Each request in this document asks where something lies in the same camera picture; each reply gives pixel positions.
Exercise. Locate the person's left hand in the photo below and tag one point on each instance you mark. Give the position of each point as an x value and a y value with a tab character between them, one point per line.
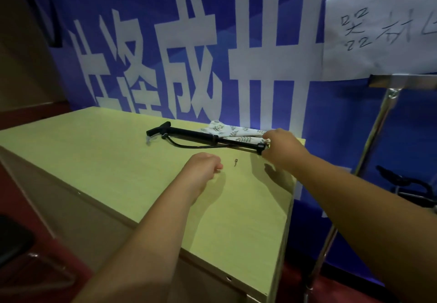
198	173

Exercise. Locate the person's right hand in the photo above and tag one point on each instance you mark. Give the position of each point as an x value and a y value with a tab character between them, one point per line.
283	149

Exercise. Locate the person's left fingers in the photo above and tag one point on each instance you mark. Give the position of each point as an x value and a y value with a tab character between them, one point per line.
215	166

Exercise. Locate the black hand air pump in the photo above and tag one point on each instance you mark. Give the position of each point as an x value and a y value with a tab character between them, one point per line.
201	137

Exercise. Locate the person's left forearm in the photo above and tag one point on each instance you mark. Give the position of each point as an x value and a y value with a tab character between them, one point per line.
146	244

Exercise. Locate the person's right forearm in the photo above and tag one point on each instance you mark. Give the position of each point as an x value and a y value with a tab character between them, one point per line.
372	217

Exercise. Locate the white leaf-print cloth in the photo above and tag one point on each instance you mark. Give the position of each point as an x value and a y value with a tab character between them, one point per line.
235	132

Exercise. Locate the wooden cabinet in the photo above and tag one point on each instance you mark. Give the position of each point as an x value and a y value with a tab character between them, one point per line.
170	190

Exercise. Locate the blue banner with white characters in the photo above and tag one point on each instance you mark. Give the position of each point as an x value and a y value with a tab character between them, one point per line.
211	56

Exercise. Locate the metal stand with pole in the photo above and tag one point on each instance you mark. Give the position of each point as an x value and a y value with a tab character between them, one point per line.
372	135

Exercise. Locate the black exercise equipment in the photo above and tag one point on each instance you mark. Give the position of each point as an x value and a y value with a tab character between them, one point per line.
409	186

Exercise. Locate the white handwritten paper sign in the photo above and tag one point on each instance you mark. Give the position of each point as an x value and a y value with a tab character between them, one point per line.
379	29

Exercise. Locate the black chair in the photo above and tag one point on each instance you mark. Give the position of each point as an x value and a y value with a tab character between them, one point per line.
20	255

